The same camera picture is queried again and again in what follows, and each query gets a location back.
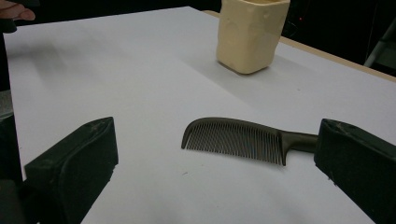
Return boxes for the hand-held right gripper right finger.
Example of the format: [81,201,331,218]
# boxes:
[313,118,396,224]

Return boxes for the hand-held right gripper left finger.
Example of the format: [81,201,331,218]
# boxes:
[23,116,120,224]

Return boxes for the dark brown comb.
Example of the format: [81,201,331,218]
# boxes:
[180,117,319,167]

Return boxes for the cream square cup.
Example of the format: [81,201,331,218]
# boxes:
[216,0,291,76]

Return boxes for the white table mat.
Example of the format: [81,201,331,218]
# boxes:
[3,6,396,224]

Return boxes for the grey metal stand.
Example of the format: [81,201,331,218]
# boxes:
[363,18,396,69]

